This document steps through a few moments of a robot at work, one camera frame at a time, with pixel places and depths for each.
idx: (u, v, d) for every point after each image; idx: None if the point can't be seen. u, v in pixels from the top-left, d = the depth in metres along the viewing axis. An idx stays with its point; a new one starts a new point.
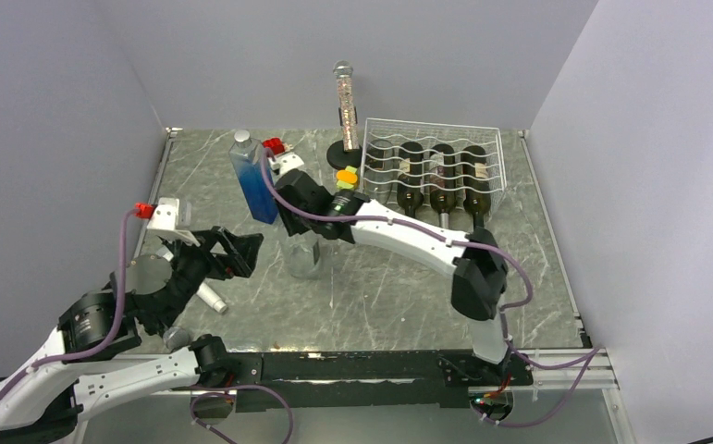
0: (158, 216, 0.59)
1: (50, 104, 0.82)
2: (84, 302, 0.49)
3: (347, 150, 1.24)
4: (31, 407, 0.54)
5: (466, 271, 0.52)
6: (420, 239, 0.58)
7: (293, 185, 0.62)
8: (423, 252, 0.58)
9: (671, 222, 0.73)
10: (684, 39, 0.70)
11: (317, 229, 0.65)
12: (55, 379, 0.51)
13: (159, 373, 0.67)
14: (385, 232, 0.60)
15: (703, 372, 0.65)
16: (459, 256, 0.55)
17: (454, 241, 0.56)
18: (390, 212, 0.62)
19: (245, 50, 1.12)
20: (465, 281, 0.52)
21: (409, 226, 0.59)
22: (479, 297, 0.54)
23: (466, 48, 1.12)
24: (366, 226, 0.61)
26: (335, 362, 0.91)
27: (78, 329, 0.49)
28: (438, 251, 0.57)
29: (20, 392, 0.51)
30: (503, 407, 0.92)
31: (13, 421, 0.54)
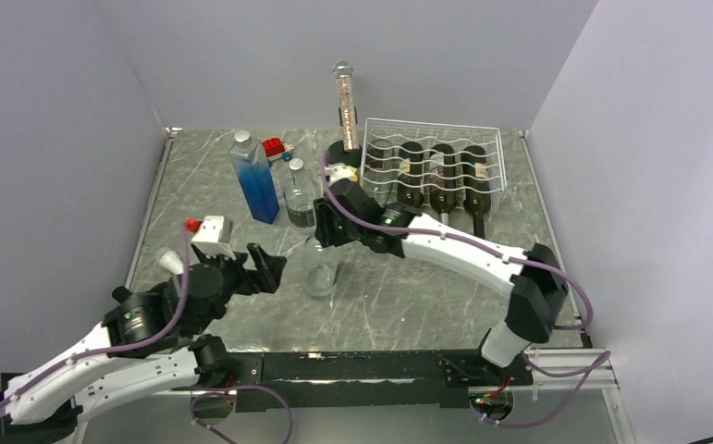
0: (203, 229, 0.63)
1: (49, 103, 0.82)
2: (129, 302, 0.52)
3: (348, 150, 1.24)
4: (55, 400, 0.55)
5: (525, 290, 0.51)
6: (474, 255, 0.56)
7: (346, 193, 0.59)
8: (477, 268, 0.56)
9: (671, 222, 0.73)
10: (685, 38, 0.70)
11: (366, 241, 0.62)
12: (91, 374, 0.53)
13: (159, 374, 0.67)
14: (436, 247, 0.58)
15: (705, 372, 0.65)
16: (517, 275, 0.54)
17: (511, 258, 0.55)
18: (442, 225, 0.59)
19: (244, 50, 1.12)
20: (524, 302, 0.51)
21: (464, 241, 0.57)
22: (541, 318, 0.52)
23: (466, 48, 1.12)
24: (417, 240, 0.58)
26: (335, 362, 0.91)
27: (124, 326, 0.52)
28: (495, 267, 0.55)
29: (51, 386, 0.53)
30: (503, 407, 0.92)
31: (33, 414, 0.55)
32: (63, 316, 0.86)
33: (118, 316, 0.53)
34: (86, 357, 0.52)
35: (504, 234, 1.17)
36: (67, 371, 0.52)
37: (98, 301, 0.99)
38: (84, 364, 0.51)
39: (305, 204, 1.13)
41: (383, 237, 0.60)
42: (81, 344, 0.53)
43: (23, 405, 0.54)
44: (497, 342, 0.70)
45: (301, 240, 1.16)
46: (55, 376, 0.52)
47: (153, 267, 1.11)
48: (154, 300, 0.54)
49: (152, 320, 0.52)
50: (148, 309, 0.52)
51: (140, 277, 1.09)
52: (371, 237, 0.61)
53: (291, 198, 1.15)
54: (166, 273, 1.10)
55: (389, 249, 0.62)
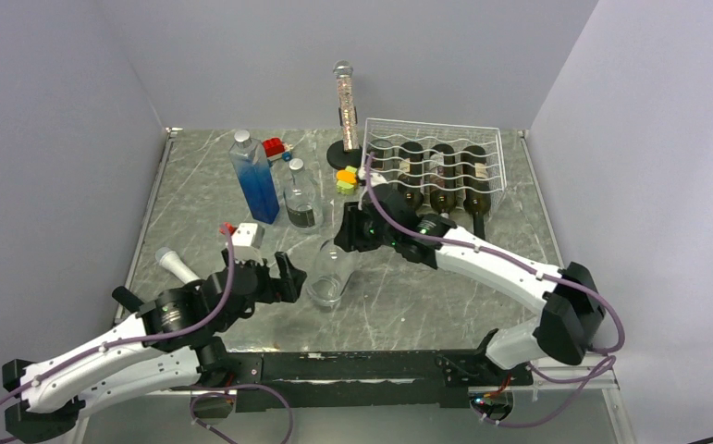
0: (238, 234, 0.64)
1: (49, 104, 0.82)
2: (165, 296, 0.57)
3: (347, 150, 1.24)
4: (76, 388, 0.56)
5: (561, 309, 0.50)
6: (507, 270, 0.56)
7: (385, 202, 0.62)
8: (510, 283, 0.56)
9: (671, 222, 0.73)
10: (685, 38, 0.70)
11: (401, 249, 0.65)
12: (119, 363, 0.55)
13: (162, 370, 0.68)
14: (469, 260, 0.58)
15: (704, 373, 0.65)
16: (551, 292, 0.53)
17: (546, 275, 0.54)
18: (477, 239, 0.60)
19: (244, 50, 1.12)
20: (559, 320, 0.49)
21: (498, 255, 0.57)
22: (574, 338, 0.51)
23: (466, 47, 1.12)
24: (450, 252, 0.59)
26: (335, 362, 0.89)
27: (161, 319, 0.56)
28: (527, 283, 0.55)
29: (79, 373, 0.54)
30: (503, 407, 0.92)
31: (50, 402, 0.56)
32: (63, 316, 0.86)
33: (153, 309, 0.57)
34: (119, 345, 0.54)
35: (503, 234, 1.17)
36: (98, 358, 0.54)
37: (98, 301, 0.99)
38: (117, 351, 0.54)
39: (305, 204, 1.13)
41: (416, 246, 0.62)
42: (113, 333, 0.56)
43: (43, 392, 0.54)
44: (508, 348, 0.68)
45: (301, 240, 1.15)
46: (85, 363, 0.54)
47: (153, 267, 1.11)
48: (188, 297, 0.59)
49: (187, 314, 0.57)
50: (182, 304, 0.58)
51: (140, 277, 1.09)
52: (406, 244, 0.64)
53: (291, 198, 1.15)
54: (166, 273, 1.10)
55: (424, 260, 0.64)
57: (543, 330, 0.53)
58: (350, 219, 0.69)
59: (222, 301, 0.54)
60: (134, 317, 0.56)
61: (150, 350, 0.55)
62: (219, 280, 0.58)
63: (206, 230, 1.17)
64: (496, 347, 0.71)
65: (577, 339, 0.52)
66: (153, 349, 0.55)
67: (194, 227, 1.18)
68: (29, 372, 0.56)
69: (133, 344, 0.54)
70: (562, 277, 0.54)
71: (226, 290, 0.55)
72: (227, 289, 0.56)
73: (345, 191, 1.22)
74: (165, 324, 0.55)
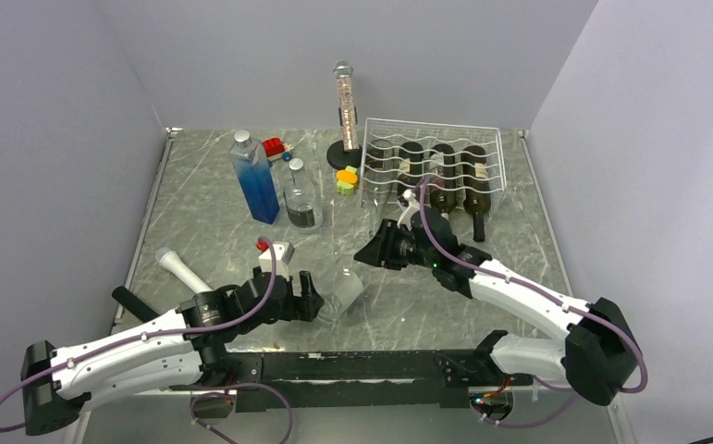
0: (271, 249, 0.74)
1: (48, 103, 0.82)
2: (203, 298, 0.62)
3: (348, 150, 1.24)
4: (103, 376, 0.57)
5: (585, 342, 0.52)
6: (535, 302, 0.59)
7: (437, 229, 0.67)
8: (536, 314, 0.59)
9: (672, 223, 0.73)
10: (685, 37, 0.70)
11: (438, 274, 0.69)
12: (154, 353, 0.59)
13: (165, 367, 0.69)
14: (499, 289, 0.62)
15: (704, 373, 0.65)
16: (575, 326, 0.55)
17: (571, 308, 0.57)
18: (509, 270, 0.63)
19: (243, 50, 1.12)
20: (583, 352, 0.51)
21: (528, 287, 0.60)
22: (603, 373, 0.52)
23: (466, 47, 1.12)
24: (482, 280, 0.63)
26: (335, 362, 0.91)
27: (199, 317, 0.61)
28: (553, 314, 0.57)
29: (116, 358, 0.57)
30: (503, 407, 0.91)
31: (78, 388, 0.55)
32: (63, 316, 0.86)
33: (193, 307, 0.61)
34: (160, 337, 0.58)
35: (504, 235, 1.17)
36: (138, 346, 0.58)
37: (98, 301, 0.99)
38: (157, 342, 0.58)
39: (305, 204, 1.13)
41: (454, 276, 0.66)
42: (152, 326, 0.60)
43: (78, 376, 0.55)
44: (516, 357, 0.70)
45: (301, 240, 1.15)
46: (124, 350, 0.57)
47: (153, 267, 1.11)
48: (222, 299, 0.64)
49: (223, 314, 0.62)
50: (219, 305, 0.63)
51: (140, 277, 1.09)
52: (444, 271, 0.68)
53: (291, 198, 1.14)
54: (166, 273, 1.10)
55: (458, 289, 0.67)
57: (571, 365, 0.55)
58: (387, 239, 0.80)
59: (262, 302, 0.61)
60: (174, 313, 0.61)
61: (187, 343, 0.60)
62: (257, 287, 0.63)
63: (206, 230, 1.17)
64: (506, 354, 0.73)
65: (606, 376, 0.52)
66: (190, 343, 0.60)
67: (193, 227, 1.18)
68: (60, 353, 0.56)
69: (173, 336, 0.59)
70: (589, 313, 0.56)
71: (266, 294, 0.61)
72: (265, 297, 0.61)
73: (345, 191, 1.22)
74: (204, 321, 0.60)
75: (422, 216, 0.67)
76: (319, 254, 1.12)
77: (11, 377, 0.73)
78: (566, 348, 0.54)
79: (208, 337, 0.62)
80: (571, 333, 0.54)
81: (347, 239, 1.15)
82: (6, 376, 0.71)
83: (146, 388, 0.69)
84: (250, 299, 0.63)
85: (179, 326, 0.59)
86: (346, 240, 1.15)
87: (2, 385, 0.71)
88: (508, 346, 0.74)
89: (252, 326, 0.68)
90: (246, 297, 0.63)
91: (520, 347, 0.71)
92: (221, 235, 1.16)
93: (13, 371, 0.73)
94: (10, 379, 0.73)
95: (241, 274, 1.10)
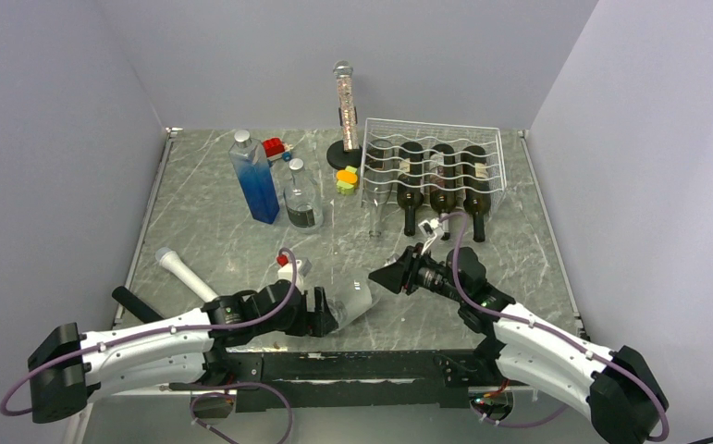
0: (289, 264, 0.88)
1: (48, 103, 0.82)
2: (225, 300, 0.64)
3: (347, 150, 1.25)
4: (126, 365, 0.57)
5: (608, 390, 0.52)
6: (558, 347, 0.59)
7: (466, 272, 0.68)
8: (559, 359, 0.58)
9: (671, 223, 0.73)
10: (684, 38, 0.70)
11: (463, 313, 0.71)
12: (178, 347, 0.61)
13: (170, 363, 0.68)
14: (524, 335, 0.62)
15: (704, 373, 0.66)
16: (599, 373, 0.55)
17: (596, 355, 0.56)
18: (532, 314, 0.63)
19: (243, 51, 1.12)
20: (607, 400, 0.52)
21: (552, 334, 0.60)
22: (629, 421, 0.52)
23: (465, 49, 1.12)
24: (506, 325, 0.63)
26: (335, 362, 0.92)
27: (221, 317, 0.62)
28: (577, 361, 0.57)
29: (146, 347, 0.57)
30: (503, 407, 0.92)
31: (102, 373, 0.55)
32: (63, 317, 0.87)
33: (215, 308, 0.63)
34: (186, 331, 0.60)
35: (504, 235, 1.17)
36: (166, 338, 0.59)
37: (98, 301, 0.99)
38: (184, 336, 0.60)
39: (305, 204, 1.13)
41: (476, 320, 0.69)
42: (177, 319, 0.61)
43: (106, 360, 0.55)
44: (525, 375, 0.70)
45: (301, 240, 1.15)
46: (153, 339, 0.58)
47: (153, 267, 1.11)
48: (240, 302, 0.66)
49: (242, 315, 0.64)
50: (239, 309, 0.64)
51: (140, 277, 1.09)
52: (468, 313, 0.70)
53: (291, 198, 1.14)
54: (166, 273, 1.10)
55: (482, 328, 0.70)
57: (596, 412, 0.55)
58: (410, 266, 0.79)
59: (280, 306, 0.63)
60: (197, 310, 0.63)
61: (209, 340, 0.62)
62: (276, 292, 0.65)
63: (206, 230, 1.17)
64: (512, 362, 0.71)
65: (632, 425, 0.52)
66: (211, 340, 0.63)
67: (194, 227, 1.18)
68: (91, 337, 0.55)
69: (199, 331, 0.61)
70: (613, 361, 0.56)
71: (286, 299, 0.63)
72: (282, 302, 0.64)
73: (345, 191, 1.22)
74: (226, 321, 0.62)
75: (454, 259, 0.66)
76: (319, 254, 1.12)
77: (12, 376, 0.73)
78: (590, 394, 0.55)
79: (226, 340, 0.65)
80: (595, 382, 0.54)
81: (347, 239, 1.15)
82: (6, 376, 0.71)
83: (146, 384, 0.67)
84: (268, 303, 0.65)
85: (204, 323, 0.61)
86: (346, 240, 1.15)
87: (3, 385, 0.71)
88: (517, 353, 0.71)
89: (264, 330, 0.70)
90: (264, 302, 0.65)
91: (529, 360, 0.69)
92: (221, 235, 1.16)
93: (13, 370, 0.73)
94: (11, 378, 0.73)
95: (241, 274, 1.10)
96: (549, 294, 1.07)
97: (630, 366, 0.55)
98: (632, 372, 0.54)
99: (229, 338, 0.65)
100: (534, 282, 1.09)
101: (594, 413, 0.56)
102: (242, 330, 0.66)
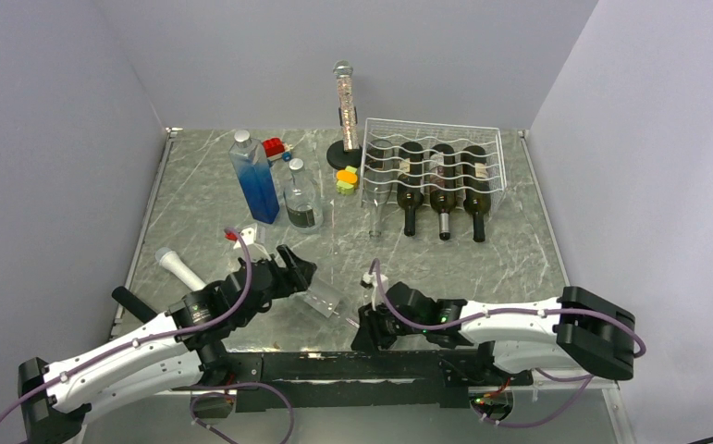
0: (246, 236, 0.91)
1: (49, 104, 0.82)
2: (189, 299, 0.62)
3: (347, 150, 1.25)
4: (99, 387, 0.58)
5: (575, 336, 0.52)
6: (516, 321, 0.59)
7: (410, 303, 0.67)
8: (522, 329, 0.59)
9: (672, 223, 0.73)
10: (684, 37, 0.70)
11: (434, 339, 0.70)
12: (148, 358, 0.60)
13: (164, 371, 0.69)
14: (487, 326, 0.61)
15: (703, 373, 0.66)
16: (559, 325, 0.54)
17: (546, 311, 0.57)
18: (484, 303, 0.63)
19: (243, 51, 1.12)
20: (581, 347, 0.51)
21: (505, 311, 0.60)
22: (608, 355, 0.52)
23: (465, 49, 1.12)
24: (470, 327, 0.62)
26: (335, 362, 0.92)
27: (190, 317, 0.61)
28: (538, 325, 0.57)
29: (110, 366, 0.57)
30: (503, 407, 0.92)
31: (74, 400, 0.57)
32: (63, 317, 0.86)
33: (183, 308, 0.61)
34: (152, 340, 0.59)
35: (504, 235, 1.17)
36: (129, 352, 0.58)
37: (98, 301, 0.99)
38: (149, 347, 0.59)
39: (305, 204, 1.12)
41: (449, 339, 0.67)
42: (141, 330, 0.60)
43: (71, 388, 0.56)
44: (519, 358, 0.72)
45: (301, 240, 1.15)
46: (116, 358, 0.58)
47: (153, 267, 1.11)
48: (209, 298, 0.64)
49: (213, 312, 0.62)
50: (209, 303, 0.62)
51: (140, 277, 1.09)
52: (437, 336, 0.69)
53: (291, 198, 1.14)
54: (166, 273, 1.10)
55: (455, 342, 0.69)
57: (582, 362, 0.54)
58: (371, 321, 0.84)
59: (244, 292, 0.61)
60: (163, 316, 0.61)
61: (179, 345, 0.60)
62: (239, 279, 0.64)
63: (206, 230, 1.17)
64: (507, 361, 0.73)
65: (610, 356, 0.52)
66: (183, 344, 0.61)
67: (194, 226, 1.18)
68: (54, 368, 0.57)
69: (165, 339, 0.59)
70: (563, 307, 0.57)
71: (248, 283, 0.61)
72: (244, 290, 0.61)
73: (345, 191, 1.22)
74: (195, 320, 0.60)
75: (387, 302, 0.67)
76: (319, 255, 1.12)
77: (12, 376, 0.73)
78: (565, 349, 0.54)
79: (201, 337, 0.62)
80: (559, 334, 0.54)
81: (347, 239, 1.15)
82: (4, 377, 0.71)
83: (147, 392, 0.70)
84: (234, 292, 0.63)
85: (171, 328, 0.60)
86: (346, 240, 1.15)
87: (2, 386, 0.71)
88: (503, 351, 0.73)
89: (244, 320, 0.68)
90: (230, 293, 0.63)
91: (513, 346, 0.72)
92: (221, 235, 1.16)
93: (13, 370, 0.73)
94: (10, 379, 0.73)
95: None
96: (549, 294, 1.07)
97: (578, 304, 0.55)
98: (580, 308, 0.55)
99: (204, 335, 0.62)
100: (534, 282, 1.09)
101: (583, 365, 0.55)
102: (217, 326, 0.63)
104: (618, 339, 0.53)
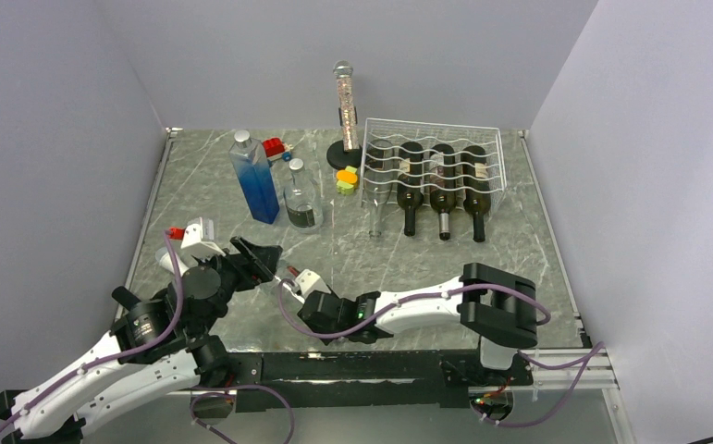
0: (188, 234, 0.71)
1: (49, 104, 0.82)
2: (136, 312, 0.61)
3: (347, 150, 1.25)
4: (65, 412, 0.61)
5: (477, 314, 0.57)
6: (424, 305, 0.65)
7: (319, 310, 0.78)
8: (432, 313, 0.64)
9: (671, 223, 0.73)
10: (683, 38, 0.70)
11: (356, 336, 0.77)
12: (100, 382, 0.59)
13: (158, 377, 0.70)
14: (399, 315, 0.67)
15: (703, 374, 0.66)
16: (461, 303, 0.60)
17: (449, 291, 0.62)
18: (396, 293, 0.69)
19: (244, 51, 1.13)
20: (483, 324, 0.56)
21: (412, 298, 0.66)
22: (510, 327, 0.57)
23: (464, 50, 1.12)
24: (385, 318, 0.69)
26: (334, 362, 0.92)
27: (135, 334, 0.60)
28: (444, 307, 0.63)
29: (61, 396, 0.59)
30: (503, 407, 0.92)
31: (44, 425, 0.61)
32: (62, 317, 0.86)
33: (126, 325, 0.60)
34: (97, 365, 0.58)
35: (503, 235, 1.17)
36: (78, 380, 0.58)
37: (98, 301, 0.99)
38: (96, 372, 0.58)
39: (305, 204, 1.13)
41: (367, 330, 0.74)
42: (90, 355, 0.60)
43: (37, 417, 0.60)
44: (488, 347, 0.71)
45: (301, 240, 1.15)
46: (67, 387, 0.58)
47: (153, 267, 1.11)
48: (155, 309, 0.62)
49: (160, 324, 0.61)
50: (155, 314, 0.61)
51: (140, 277, 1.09)
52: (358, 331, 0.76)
53: (291, 198, 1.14)
54: (165, 273, 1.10)
55: (376, 337, 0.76)
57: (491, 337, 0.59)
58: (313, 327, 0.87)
59: (181, 306, 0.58)
60: (107, 338, 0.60)
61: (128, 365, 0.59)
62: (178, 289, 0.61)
63: None
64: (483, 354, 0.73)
65: (513, 328, 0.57)
66: (129, 364, 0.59)
67: None
68: (18, 400, 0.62)
69: (108, 363, 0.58)
70: (466, 284, 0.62)
71: (178, 296, 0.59)
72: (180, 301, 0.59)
73: (345, 191, 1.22)
74: (142, 334, 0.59)
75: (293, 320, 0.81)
76: (318, 254, 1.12)
77: (10, 376, 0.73)
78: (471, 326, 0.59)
79: (149, 353, 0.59)
80: (462, 313, 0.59)
81: (347, 239, 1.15)
82: (2, 377, 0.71)
83: (150, 397, 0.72)
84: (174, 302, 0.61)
85: (115, 351, 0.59)
86: (346, 240, 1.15)
87: (0, 387, 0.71)
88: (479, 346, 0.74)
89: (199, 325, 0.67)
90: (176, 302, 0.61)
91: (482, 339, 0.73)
92: (221, 236, 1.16)
93: (12, 369, 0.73)
94: (8, 379, 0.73)
95: None
96: (549, 294, 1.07)
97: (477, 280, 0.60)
98: (481, 282, 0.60)
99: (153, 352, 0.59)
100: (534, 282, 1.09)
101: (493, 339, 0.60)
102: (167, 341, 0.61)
104: (521, 308, 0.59)
